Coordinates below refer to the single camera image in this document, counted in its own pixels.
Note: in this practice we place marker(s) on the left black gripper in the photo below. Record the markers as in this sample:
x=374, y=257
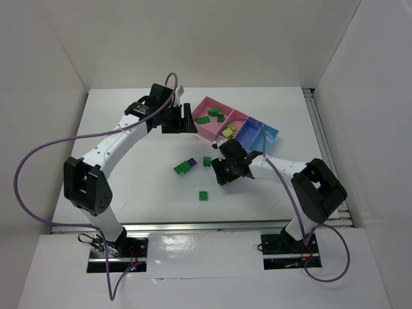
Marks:
x=179, y=119

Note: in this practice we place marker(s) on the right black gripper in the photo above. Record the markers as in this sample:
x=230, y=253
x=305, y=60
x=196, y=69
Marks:
x=222, y=170

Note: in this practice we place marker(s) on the green lego plate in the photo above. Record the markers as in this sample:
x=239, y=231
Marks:
x=203, y=120

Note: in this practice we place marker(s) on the yellow lego front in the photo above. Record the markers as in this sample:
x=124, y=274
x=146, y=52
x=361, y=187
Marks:
x=227, y=133

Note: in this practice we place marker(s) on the small green lego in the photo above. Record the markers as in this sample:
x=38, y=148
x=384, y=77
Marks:
x=220, y=118

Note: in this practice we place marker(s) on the long green lego brick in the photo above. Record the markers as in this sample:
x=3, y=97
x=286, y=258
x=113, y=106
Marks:
x=182, y=168

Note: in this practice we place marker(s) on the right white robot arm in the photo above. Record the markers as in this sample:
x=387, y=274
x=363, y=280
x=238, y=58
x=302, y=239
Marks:
x=314, y=191

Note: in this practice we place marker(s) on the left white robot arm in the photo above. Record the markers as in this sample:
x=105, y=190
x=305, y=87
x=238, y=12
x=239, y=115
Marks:
x=86, y=179

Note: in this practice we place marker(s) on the green square lego brick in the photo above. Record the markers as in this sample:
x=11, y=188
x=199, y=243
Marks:
x=207, y=161

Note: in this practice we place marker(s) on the large pink container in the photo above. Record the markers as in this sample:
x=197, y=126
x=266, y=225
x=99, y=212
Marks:
x=209, y=130

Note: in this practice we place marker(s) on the light blue container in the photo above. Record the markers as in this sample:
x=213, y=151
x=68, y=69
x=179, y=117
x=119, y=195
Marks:
x=264, y=139

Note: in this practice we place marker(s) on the purple lego brick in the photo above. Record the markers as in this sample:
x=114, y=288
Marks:
x=192, y=162

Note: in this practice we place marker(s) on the green lego front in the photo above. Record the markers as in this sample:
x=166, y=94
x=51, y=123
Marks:
x=203, y=196

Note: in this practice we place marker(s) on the small pink container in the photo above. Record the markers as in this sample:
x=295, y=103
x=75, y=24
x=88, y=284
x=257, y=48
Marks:
x=234, y=119

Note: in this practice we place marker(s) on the aluminium rail front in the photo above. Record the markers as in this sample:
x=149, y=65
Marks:
x=203, y=226

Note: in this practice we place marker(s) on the aluminium rail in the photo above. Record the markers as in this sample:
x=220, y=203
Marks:
x=203, y=226
x=342, y=216

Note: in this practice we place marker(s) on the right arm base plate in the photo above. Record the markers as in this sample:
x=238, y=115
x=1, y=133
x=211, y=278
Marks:
x=279, y=252

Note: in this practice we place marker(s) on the aluminium rail right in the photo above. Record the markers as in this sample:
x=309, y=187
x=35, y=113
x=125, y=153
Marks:
x=342, y=216

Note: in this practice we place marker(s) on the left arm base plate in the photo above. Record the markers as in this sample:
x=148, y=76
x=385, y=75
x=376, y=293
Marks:
x=134, y=256

